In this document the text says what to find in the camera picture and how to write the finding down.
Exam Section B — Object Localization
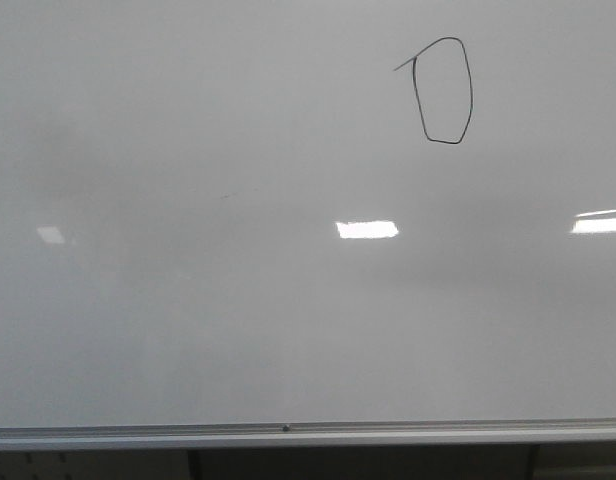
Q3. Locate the white whiteboard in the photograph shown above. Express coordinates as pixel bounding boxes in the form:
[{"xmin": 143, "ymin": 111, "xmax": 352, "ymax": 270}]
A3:
[{"xmin": 0, "ymin": 1, "xmax": 616, "ymax": 428}]

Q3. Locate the aluminium whiteboard tray rail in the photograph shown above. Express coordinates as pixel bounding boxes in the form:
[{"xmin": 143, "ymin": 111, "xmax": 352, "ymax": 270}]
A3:
[{"xmin": 0, "ymin": 418, "xmax": 616, "ymax": 452}]

